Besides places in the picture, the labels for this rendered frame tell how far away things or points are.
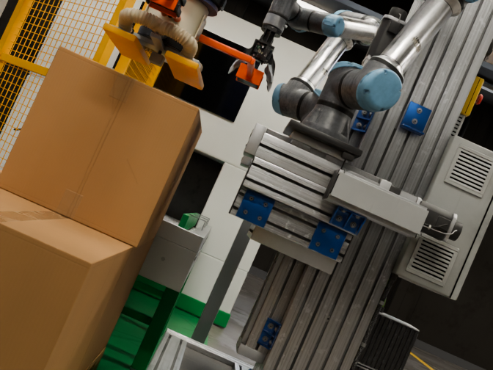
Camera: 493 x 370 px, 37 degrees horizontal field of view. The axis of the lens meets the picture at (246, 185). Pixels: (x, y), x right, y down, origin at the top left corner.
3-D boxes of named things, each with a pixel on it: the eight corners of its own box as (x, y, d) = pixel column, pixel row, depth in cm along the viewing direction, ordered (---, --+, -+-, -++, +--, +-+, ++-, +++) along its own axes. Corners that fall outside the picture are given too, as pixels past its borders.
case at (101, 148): (46, 190, 248) (95, 83, 250) (154, 238, 250) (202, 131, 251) (-6, 185, 188) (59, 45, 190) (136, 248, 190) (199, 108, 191)
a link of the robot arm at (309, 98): (322, 126, 258) (337, 92, 259) (291, 116, 265) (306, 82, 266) (335, 137, 268) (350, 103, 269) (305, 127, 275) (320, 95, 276)
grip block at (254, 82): (235, 80, 255) (240, 67, 255) (257, 89, 255) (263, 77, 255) (235, 75, 247) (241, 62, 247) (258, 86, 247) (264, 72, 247)
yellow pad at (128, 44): (120, 54, 238) (127, 40, 238) (148, 67, 238) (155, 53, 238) (101, 28, 204) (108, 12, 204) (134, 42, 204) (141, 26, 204)
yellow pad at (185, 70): (174, 78, 237) (180, 64, 238) (202, 90, 237) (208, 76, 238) (163, 55, 204) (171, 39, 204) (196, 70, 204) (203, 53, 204)
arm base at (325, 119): (341, 150, 224) (353, 121, 224) (349, 146, 209) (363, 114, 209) (296, 131, 224) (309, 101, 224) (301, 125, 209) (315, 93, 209)
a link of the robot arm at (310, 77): (296, 108, 263) (371, 8, 283) (263, 98, 272) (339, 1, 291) (304, 129, 272) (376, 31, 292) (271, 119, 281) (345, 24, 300)
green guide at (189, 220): (191, 224, 490) (196, 211, 490) (205, 230, 490) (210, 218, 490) (175, 230, 330) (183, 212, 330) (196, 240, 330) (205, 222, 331)
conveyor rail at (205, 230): (193, 249, 489) (205, 223, 490) (200, 252, 489) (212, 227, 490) (167, 284, 259) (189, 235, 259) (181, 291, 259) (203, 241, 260)
